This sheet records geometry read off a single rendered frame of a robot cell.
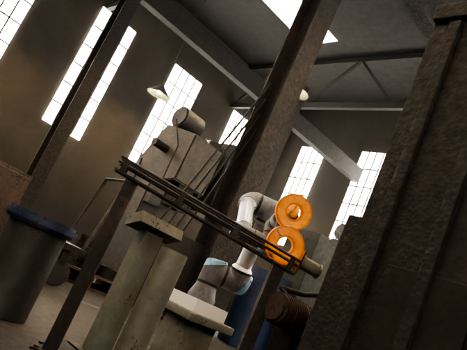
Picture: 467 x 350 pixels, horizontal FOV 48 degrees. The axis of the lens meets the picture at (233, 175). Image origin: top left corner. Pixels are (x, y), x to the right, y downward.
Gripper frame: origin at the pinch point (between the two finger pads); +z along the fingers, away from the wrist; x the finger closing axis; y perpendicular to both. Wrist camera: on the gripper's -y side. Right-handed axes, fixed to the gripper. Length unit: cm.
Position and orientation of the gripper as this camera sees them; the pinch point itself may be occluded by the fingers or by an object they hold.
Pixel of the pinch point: (295, 207)
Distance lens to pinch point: 222.8
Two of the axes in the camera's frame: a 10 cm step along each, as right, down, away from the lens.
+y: 3.4, -8.2, 4.6
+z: 2.5, -3.9, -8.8
